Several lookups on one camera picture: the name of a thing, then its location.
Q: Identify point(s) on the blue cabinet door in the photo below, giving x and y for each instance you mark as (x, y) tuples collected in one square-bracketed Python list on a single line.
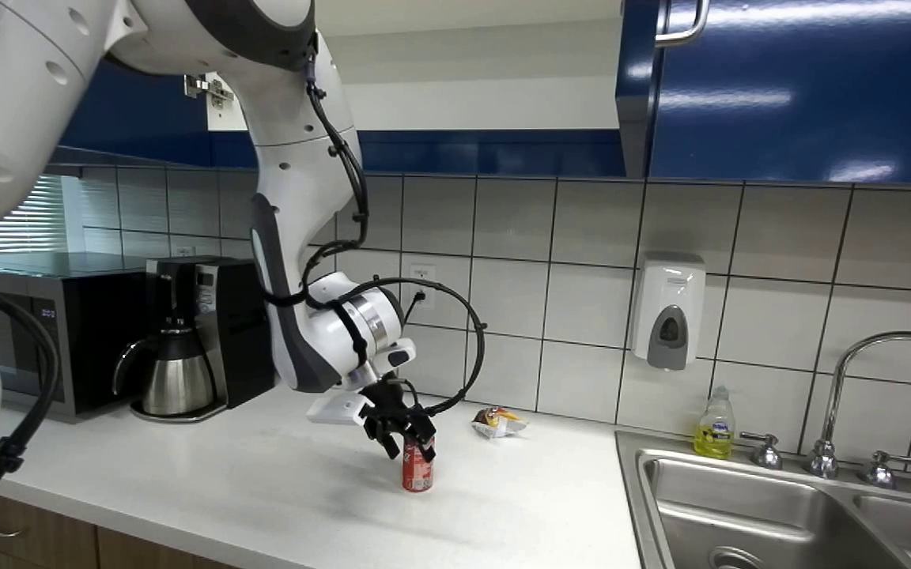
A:
[(790, 91)]

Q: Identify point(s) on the red soda can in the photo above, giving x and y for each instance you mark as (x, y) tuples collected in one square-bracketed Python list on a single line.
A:
[(416, 470)]

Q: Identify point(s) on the wooden lower drawer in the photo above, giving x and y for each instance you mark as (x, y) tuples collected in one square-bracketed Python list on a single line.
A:
[(39, 539)]

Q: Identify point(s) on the black microwave oven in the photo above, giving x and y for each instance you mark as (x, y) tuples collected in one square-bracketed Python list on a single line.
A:
[(93, 306)]

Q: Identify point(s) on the white wall outlet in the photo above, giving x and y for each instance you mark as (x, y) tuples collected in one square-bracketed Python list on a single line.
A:
[(421, 293)]

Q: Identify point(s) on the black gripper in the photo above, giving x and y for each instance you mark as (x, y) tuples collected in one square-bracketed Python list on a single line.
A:
[(394, 410)]

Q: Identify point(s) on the yellow dish soap bottle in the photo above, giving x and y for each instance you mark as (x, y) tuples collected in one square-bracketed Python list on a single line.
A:
[(715, 428)]

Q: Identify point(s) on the white soap dispenser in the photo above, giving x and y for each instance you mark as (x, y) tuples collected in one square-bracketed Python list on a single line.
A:
[(668, 310)]

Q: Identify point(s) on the black coffee maker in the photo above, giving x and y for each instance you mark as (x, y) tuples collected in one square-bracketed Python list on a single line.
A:
[(215, 337)]

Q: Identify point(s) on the stainless steel double sink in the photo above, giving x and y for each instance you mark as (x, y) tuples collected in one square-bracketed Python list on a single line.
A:
[(705, 512)]

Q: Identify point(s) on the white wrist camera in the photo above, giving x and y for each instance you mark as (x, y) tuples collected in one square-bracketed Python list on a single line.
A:
[(336, 406)]

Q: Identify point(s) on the wrapped food packet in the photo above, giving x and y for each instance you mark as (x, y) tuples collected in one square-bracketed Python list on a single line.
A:
[(498, 423)]

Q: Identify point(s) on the steel coffee carafe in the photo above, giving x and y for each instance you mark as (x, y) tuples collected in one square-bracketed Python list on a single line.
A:
[(168, 364)]

